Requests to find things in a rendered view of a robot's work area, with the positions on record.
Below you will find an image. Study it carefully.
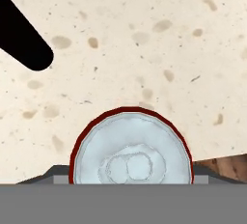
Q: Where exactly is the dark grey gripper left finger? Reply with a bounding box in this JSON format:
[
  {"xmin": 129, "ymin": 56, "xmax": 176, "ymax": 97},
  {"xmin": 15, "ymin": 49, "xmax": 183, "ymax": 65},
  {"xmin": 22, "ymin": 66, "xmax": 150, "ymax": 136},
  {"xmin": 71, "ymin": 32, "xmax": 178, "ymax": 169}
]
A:
[{"xmin": 17, "ymin": 164, "xmax": 71, "ymax": 185}]

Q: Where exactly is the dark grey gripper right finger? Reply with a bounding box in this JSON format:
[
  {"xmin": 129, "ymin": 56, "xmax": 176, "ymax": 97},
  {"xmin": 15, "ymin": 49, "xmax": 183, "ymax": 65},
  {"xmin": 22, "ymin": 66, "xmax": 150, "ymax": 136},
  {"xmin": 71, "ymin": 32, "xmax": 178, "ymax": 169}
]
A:
[{"xmin": 192, "ymin": 162, "xmax": 243, "ymax": 185}]

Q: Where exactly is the red drink can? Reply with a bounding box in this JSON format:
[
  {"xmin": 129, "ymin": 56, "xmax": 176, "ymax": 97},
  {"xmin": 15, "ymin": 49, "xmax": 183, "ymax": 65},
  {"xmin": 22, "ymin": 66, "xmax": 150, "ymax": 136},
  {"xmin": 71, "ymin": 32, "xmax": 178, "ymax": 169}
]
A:
[{"xmin": 68, "ymin": 105, "xmax": 195, "ymax": 185}]

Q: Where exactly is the black handle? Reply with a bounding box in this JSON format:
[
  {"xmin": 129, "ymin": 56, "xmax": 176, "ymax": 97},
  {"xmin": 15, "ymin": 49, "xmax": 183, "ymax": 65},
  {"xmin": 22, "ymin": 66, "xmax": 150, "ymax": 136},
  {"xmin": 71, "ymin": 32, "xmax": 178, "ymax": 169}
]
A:
[{"xmin": 0, "ymin": 0, "xmax": 55, "ymax": 72}]

